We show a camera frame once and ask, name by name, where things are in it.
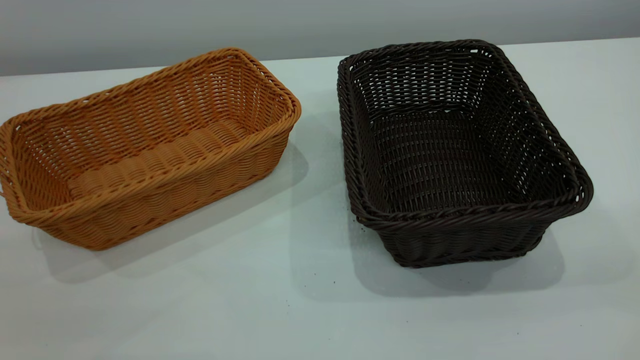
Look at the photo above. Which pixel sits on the dark brown wicker basket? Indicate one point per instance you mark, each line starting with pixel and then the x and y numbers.
pixel 450 235

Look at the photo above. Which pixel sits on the light brown wicker basket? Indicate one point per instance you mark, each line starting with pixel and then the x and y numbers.
pixel 150 200

